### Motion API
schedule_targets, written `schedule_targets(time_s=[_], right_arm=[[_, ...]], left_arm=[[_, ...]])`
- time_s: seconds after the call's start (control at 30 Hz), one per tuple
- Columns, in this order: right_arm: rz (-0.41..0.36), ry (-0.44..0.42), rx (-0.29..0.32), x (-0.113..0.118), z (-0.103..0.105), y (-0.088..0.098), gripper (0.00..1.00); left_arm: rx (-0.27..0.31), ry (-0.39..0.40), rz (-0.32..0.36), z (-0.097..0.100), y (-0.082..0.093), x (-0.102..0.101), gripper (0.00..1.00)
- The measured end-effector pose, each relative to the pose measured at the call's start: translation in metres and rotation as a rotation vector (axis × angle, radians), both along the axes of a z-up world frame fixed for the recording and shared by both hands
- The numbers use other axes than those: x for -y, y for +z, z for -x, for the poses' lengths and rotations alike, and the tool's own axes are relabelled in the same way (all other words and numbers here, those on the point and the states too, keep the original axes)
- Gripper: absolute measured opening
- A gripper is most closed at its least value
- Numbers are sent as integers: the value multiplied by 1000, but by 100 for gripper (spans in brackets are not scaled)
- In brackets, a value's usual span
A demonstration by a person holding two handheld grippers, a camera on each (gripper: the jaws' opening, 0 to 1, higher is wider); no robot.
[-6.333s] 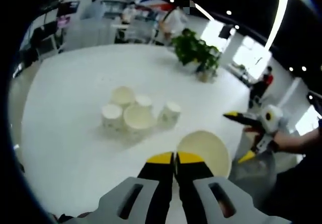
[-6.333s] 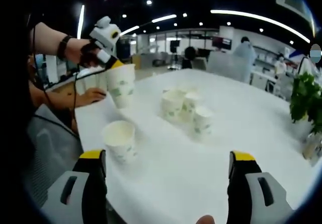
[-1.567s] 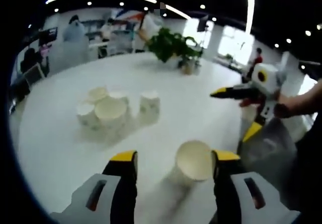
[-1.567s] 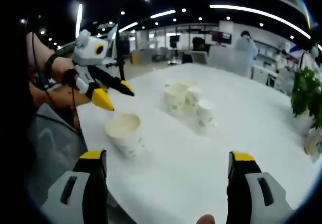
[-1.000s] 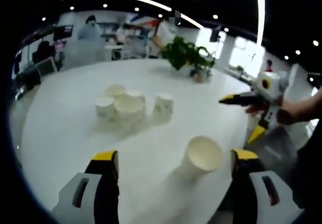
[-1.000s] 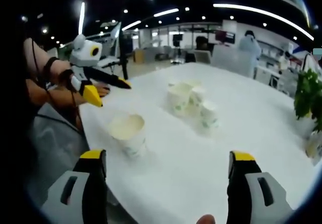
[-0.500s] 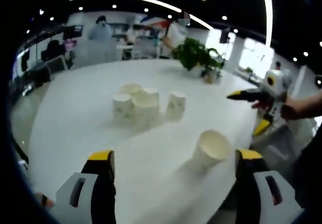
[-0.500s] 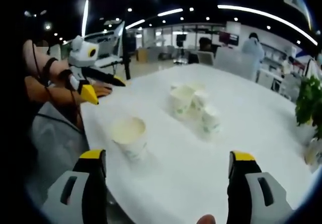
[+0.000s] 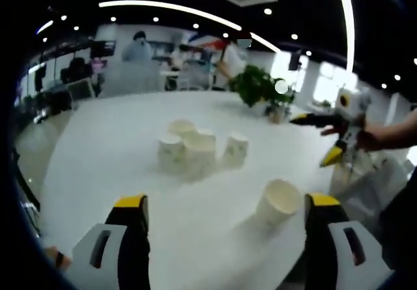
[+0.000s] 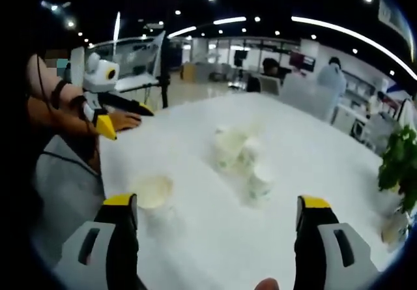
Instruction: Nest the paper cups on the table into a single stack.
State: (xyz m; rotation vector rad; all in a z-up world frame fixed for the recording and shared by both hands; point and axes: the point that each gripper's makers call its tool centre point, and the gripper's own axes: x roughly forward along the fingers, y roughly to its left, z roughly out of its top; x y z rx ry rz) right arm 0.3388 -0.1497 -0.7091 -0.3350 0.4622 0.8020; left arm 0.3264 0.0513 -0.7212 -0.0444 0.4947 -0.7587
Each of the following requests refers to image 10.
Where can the white table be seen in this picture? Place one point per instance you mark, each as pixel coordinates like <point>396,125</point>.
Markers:
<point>211,254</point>

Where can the long ceiling light strip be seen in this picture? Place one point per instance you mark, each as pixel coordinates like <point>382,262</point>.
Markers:
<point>342,31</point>

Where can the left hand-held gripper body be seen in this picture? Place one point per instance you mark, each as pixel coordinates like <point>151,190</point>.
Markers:
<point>97,75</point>

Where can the grey display panel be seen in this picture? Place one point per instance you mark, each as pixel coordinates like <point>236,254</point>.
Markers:
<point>137,55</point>

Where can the person's right hand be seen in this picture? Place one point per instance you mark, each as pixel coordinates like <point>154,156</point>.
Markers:
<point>267,285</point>

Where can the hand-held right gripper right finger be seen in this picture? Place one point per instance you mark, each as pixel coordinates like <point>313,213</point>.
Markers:
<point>312,257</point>

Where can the green potted plant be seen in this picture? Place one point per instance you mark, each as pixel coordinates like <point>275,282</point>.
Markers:
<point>399,166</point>

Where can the yellow cabinet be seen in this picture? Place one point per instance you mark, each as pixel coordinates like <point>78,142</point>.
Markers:
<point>188,71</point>

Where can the frosted white partition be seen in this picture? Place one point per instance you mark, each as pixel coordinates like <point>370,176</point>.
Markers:
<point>303,92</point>

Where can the black wrist band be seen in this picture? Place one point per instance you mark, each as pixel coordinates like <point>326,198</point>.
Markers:
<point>79,103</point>

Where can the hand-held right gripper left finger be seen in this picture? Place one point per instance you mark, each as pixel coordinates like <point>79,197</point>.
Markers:
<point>120,254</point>

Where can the white paper cup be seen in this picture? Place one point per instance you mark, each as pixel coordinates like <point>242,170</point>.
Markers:
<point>153,189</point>

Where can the pile of paper cups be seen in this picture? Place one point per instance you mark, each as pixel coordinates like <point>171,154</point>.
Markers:
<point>234,150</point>

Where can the black tripod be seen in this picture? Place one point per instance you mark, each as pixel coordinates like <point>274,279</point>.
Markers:
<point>165,75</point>

